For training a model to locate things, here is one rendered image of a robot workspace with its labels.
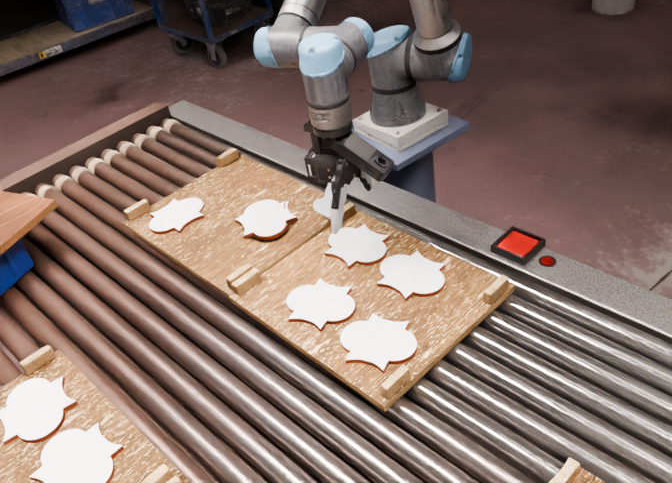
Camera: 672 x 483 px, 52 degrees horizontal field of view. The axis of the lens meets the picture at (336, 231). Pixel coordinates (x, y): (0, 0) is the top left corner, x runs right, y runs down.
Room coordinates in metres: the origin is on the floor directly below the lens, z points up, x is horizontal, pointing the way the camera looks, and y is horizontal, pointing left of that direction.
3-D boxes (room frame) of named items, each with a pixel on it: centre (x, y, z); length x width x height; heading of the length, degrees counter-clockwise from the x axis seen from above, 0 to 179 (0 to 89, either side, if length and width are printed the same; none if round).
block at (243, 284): (1.03, 0.19, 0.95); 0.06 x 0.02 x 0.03; 128
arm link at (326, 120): (1.10, -0.03, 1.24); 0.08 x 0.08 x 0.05
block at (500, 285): (0.89, -0.26, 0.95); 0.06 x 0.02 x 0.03; 128
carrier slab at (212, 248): (1.29, 0.22, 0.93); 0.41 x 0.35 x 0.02; 39
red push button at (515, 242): (1.03, -0.35, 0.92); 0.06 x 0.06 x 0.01; 39
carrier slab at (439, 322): (0.96, -0.04, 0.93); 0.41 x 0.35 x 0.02; 38
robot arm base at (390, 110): (1.66, -0.22, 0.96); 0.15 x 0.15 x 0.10
